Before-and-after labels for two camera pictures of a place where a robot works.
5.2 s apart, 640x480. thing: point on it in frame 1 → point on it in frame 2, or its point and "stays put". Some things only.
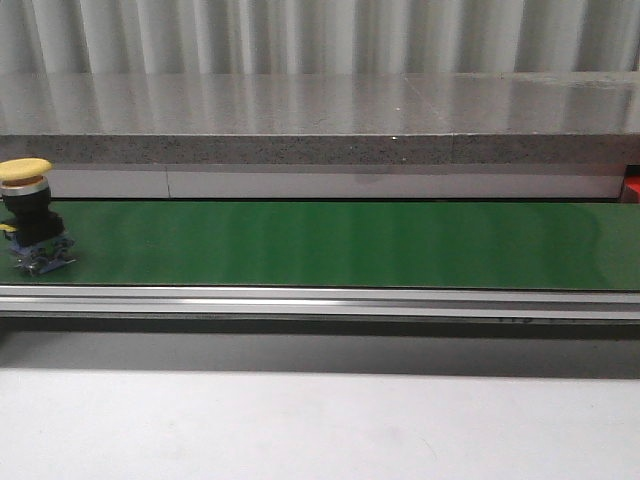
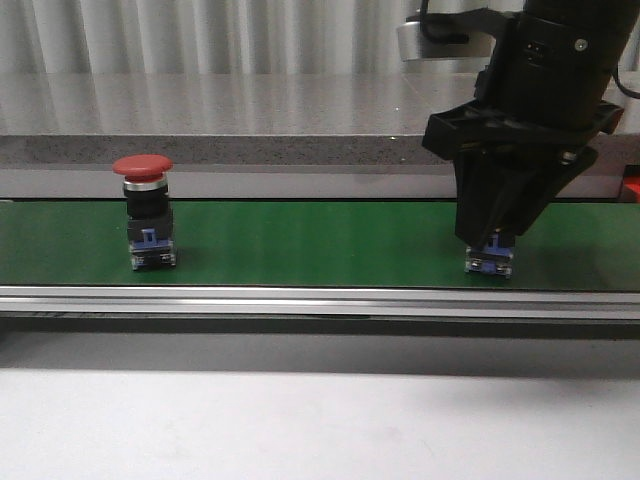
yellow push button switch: x=36 y=234 → x=494 y=258
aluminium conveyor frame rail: x=323 y=303 stays put
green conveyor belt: x=580 y=245 stays put
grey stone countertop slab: x=482 y=118 stays put
